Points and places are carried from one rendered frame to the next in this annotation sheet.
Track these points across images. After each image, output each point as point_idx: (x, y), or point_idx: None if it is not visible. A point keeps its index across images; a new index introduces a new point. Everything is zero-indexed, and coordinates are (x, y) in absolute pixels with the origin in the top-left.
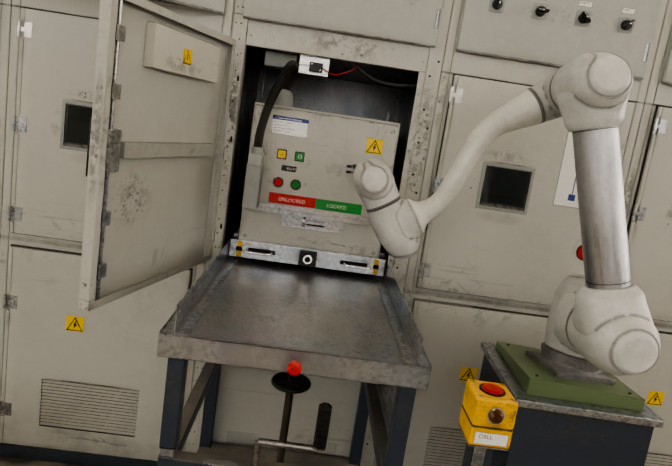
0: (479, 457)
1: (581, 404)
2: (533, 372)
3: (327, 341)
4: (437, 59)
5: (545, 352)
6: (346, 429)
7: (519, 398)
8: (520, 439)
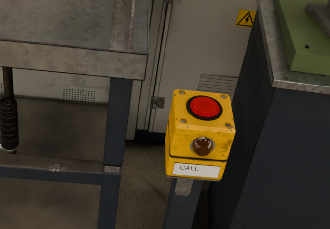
0: (185, 184)
1: None
2: (304, 41)
3: (9, 15)
4: None
5: (328, 11)
6: (104, 77)
7: (277, 77)
8: (276, 120)
